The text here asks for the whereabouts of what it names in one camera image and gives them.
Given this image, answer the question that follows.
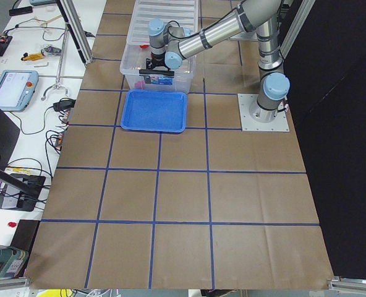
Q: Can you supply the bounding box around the black power adapter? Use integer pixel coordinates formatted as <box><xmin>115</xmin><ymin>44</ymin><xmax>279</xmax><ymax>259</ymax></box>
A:
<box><xmin>53</xmin><ymin>99</ymin><xmax>76</xmax><ymax>112</ymax></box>

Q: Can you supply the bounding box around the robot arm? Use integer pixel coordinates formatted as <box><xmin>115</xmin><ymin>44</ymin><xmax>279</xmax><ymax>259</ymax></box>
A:
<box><xmin>146</xmin><ymin>1</ymin><xmax>284</xmax><ymax>95</ymax></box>

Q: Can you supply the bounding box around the clear plastic storage box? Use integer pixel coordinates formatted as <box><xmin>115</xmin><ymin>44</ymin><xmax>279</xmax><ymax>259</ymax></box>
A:
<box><xmin>120</xmin><ymin>45</ymin><xmax>196</xmax><ymax>93</ymax></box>

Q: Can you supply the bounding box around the black box latch handle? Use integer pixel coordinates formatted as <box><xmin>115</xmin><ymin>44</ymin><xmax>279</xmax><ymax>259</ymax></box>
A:
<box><xmin>139</xmin><ymin>69</ymin><xmax>174</xmax><ymax>77</ymax></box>

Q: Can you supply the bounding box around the aluminium frame post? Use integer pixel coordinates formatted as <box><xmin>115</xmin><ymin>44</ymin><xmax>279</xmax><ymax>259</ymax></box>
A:
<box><xmin>56</xmin><ymin>0</ymin><xmax>93</xmax><ymax>65</ymax></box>

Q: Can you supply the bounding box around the blue plastic tray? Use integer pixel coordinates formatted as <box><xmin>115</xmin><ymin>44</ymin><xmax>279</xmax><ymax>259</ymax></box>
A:
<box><xmin>121</xmin><ymin>90</ymin><xmax>187</xmax><ymax>133</ymax></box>

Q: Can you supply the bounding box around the clear ribbed box lid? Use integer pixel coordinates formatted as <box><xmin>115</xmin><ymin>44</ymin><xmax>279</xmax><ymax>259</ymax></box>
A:
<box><xmin>126</xmin><ymin>0</ymin><xmax>199</xmax><ymax>46</ymax></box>

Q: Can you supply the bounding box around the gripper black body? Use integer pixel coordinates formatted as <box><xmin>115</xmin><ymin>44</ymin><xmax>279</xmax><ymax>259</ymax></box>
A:
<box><xmin>145</xmin><ymin>58</ymin><xmax>168</xmax><ymax>70</ymax></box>

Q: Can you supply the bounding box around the teach pendant tablet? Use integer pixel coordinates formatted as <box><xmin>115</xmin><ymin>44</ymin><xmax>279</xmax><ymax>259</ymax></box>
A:
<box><xmin>0</xmin><ymin>70</ymin><xmax>39</xmax><ymax>112</ymax></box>

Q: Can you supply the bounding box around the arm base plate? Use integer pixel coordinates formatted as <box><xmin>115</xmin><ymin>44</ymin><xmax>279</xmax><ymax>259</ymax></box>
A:
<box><xmin>229</xmin><ymin>31</ymin><xmax>257</xmax><ymax>41</ymax></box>
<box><xmin>237</xmin><ymin>93</ymin><xmax>289</xmax><ymax>132</ymax></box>

